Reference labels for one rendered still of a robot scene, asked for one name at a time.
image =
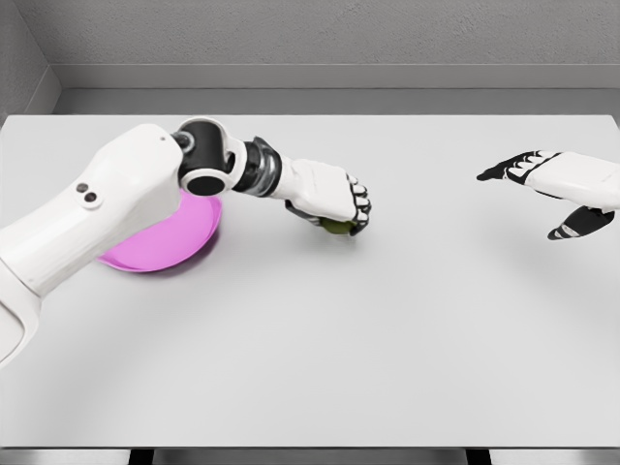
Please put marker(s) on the green apple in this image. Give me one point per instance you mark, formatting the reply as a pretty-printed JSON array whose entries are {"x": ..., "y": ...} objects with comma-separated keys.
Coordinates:
[{"x": 336, "y": 226}]

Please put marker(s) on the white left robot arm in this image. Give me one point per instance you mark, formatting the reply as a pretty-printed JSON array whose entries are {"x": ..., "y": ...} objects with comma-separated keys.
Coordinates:
[{"x": 111, "y": 189}]

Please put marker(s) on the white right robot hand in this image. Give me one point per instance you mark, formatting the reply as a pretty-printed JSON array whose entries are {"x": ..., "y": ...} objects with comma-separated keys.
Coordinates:
[{"x": 571, "y": 176}]

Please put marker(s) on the pink plate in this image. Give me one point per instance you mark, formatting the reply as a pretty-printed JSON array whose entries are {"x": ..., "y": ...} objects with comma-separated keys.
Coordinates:
[{"x": 169, "y": 237}]

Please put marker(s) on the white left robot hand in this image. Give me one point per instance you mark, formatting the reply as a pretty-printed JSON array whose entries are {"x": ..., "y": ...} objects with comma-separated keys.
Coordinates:
[{"x": 329, "y": 186}]

